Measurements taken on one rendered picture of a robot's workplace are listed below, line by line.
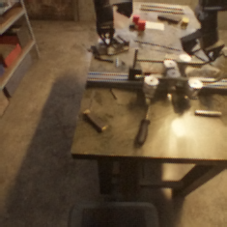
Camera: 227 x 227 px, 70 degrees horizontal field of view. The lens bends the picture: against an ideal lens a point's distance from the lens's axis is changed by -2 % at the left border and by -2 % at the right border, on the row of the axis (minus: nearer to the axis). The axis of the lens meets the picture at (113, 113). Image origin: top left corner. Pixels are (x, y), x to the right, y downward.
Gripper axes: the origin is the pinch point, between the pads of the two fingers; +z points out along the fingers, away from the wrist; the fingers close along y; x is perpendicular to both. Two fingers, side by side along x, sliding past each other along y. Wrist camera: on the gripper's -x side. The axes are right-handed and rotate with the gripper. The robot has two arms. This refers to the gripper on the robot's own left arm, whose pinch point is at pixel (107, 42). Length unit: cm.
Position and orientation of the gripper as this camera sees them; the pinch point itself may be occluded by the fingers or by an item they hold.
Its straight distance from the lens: 73.0
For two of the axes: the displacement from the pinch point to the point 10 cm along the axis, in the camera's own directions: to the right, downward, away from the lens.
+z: 1.3, 6.3, 7.7
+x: -9.9, 1.4, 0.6
